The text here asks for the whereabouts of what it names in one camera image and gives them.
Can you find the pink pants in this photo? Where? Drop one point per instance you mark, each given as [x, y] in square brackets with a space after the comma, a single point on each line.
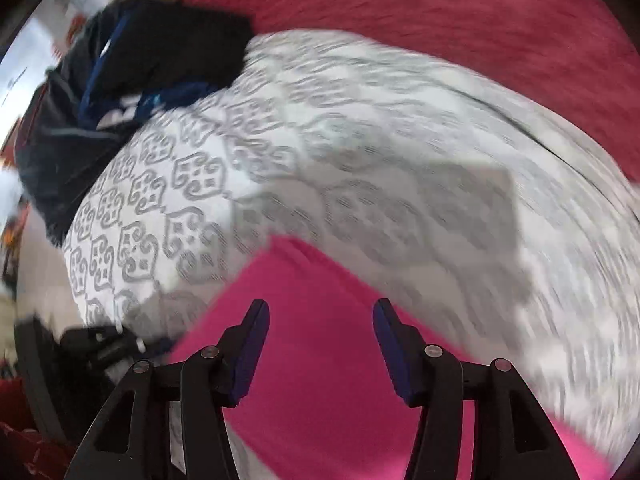
[325, 385]

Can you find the blue printed cloth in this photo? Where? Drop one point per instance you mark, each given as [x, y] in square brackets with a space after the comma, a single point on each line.
[125, 110]

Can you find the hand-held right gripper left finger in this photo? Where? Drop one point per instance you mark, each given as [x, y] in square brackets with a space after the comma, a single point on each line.
[250, 350]

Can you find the red cloth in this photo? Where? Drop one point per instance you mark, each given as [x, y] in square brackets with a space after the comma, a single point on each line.
[25, 450]

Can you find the black cloth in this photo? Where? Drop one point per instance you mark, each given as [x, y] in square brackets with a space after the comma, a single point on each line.
[200, 45]

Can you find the red patterned mattress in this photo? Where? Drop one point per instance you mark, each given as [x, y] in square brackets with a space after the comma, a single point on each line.
[450, 20]

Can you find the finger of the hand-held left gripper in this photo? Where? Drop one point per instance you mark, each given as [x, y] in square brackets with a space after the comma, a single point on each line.
[130, 344]

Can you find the dark shiny cloth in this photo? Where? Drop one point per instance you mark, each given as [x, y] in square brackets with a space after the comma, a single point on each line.
[55, 160]

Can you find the white grey patterned bedsheet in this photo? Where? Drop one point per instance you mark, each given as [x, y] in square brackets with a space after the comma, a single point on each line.
[350, 160]

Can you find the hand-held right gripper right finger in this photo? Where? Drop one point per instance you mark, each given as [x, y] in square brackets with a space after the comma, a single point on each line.
[395, 355]

